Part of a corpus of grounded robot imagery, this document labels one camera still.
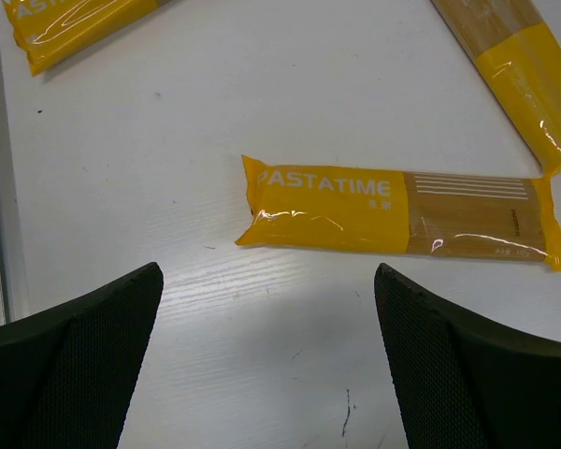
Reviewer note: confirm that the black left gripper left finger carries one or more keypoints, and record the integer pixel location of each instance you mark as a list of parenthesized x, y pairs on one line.
[(67, 374)]

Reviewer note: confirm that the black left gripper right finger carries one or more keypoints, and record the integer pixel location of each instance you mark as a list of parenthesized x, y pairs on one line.
[(463, 380)]

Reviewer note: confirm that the yellow Pastatime spaghetti bag centre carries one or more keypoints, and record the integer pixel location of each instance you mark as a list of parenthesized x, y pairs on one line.
[(366, 210)]

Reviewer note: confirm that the yellow spaghetti bag upright middle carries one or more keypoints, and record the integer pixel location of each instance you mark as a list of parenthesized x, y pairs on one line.
[(518, 57)]

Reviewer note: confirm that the yellow spaghetti bag far left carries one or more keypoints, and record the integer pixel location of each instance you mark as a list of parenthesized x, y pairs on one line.
[(49, 31)]

